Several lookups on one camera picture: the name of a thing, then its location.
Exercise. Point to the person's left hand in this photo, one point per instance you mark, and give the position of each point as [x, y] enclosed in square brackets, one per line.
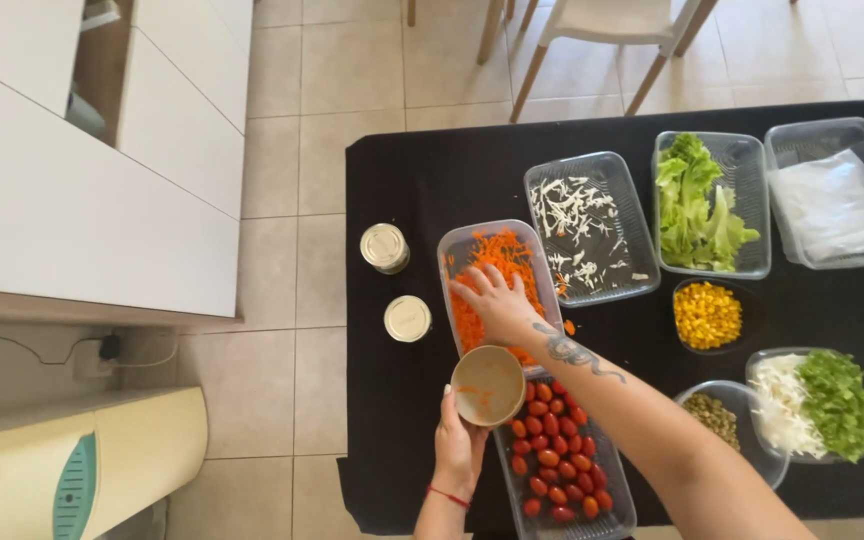
[456, 454]

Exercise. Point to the person's right hand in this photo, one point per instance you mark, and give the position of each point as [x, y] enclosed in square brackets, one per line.
[503, 311]

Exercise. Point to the beige round bowl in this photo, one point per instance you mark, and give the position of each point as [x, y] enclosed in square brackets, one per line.
[488, 386]

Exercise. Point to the heap of grated carrot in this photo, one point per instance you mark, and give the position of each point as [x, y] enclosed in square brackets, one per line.
[503, 255]

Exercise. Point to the black tablecloth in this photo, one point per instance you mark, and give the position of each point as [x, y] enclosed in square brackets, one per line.
[402, 420]

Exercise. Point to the clear plastic carrot container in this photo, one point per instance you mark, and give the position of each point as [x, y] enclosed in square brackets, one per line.
[453, 247]

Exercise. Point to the glass jar with metal lid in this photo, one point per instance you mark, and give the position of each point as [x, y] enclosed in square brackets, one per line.
[385, 246]
[407, 319]

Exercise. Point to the pile of cherry tomatoes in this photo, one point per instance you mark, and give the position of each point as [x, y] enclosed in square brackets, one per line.
[556, 457]

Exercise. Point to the shredded white cabbage strips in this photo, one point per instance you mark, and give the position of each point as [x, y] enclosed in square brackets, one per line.
[567, 206]

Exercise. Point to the clear plastic cabbage container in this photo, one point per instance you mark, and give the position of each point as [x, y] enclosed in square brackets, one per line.
[631, 225]

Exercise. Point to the clear plastic tomato container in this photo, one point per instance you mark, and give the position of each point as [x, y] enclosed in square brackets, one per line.
[619, 510]

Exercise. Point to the heap of yellow corn kernels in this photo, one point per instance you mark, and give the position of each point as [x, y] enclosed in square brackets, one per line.
[706, 315]

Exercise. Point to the green lettuce leaves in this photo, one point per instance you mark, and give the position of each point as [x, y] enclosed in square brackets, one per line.
[691, 210]

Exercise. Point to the heap of green-brown seeds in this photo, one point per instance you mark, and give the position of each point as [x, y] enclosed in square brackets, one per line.
[713, 416]

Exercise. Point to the black bowl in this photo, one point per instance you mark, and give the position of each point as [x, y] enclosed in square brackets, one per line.
[751, 315]

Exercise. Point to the clear container of mixed salad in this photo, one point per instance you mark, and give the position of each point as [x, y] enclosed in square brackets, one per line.
[758, 360]

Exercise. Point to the wooden furniture leg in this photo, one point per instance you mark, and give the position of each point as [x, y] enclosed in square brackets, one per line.
[490, 34]

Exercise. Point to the clear plastic lettuce container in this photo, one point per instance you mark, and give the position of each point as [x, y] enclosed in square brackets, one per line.
[747, 172]

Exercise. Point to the heap of shredded white cabbage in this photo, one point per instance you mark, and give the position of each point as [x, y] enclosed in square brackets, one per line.
[781, 405]

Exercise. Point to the clear glass bowl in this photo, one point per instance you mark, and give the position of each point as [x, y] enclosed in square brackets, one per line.
[766, 461]

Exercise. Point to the white chair with wooden legs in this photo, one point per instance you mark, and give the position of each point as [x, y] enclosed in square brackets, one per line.
[612, 19]

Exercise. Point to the cream appliance with teal panel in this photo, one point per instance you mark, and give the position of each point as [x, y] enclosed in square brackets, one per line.
[124, 457]

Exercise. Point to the clear plastic bag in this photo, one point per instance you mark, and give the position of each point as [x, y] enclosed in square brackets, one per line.
[837, 210]

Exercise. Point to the heap of chopped green lettuce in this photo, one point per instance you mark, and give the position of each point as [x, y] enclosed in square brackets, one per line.
[841, 401]

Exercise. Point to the clear plastic container with bag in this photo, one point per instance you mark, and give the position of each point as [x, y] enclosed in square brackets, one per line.
[814, 139]

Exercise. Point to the white cabinet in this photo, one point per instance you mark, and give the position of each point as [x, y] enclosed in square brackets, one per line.
[64, 217]

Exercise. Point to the wall socket with black plug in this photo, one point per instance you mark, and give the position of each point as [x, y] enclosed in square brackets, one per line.
[106, 352]

